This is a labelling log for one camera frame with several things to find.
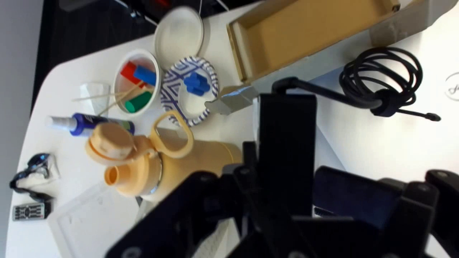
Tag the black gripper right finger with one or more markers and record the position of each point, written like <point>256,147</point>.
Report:
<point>420,216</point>

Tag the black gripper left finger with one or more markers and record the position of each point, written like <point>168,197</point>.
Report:
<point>191,216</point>

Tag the open brown cardboard box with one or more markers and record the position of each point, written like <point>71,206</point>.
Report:
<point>305,34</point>

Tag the beige water bottle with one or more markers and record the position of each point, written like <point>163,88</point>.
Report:
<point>191,163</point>

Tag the clear plastic container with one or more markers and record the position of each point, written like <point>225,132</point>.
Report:
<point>90,224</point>

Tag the blue white patterned plate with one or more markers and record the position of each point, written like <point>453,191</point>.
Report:
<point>176,94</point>

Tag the green block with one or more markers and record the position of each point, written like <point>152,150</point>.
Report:
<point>137,101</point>

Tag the blue knobbly toy block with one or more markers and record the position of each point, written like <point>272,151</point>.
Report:
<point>196,84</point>

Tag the white bowl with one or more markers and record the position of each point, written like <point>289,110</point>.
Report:
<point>125,98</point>

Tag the thin wooden stick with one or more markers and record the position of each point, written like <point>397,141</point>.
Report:
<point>119,101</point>
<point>102,95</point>

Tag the blue rectangular block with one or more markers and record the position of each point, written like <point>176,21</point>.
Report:
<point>145,75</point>

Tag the red block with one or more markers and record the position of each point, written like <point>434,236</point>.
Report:
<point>129,72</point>

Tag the plain white plate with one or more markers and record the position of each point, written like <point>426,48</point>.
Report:
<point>179,36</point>

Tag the black pegboard base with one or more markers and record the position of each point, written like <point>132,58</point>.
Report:
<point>80,29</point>

